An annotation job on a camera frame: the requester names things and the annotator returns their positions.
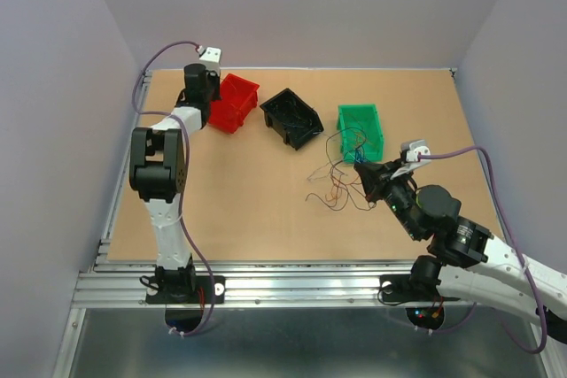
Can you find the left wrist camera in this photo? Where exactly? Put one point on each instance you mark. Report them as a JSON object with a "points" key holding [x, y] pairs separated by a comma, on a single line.
{"points": [[210, 57]]}

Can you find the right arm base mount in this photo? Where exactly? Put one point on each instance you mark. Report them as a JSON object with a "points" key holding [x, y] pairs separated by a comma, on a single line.
{"points": [[404, 289]]}

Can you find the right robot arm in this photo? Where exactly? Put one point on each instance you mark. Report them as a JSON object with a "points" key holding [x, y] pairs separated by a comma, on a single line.
{"points": [[464, 260]]}

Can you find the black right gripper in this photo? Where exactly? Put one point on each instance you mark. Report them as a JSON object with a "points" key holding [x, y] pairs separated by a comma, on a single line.
{"points": [[376, 177]]}

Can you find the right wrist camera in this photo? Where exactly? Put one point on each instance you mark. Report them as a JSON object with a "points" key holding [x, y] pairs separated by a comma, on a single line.
{"points": [[413, 155]]}

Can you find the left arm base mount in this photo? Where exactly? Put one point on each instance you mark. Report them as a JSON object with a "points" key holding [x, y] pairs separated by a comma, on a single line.
{"points": [[182, 287]]}

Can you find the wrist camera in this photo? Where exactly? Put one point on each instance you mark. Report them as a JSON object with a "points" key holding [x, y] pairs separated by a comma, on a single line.
{"points": [[210, 57], [413, 155]]}

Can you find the green plastic bin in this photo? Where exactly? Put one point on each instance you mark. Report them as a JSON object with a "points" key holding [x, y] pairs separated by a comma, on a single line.
{"points": [[361, 134]]}

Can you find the black plastic bin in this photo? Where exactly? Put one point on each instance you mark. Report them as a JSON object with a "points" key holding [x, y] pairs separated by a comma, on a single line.
{"points": [[292, 118]]}

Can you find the aluminium table frame rail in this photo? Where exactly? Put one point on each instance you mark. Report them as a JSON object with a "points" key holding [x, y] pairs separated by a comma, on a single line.
{"points": [[298, 301]]}

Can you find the red plastic bin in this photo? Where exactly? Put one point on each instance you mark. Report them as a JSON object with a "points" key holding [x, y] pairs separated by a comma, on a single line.
{"points": [[238, 97]]}

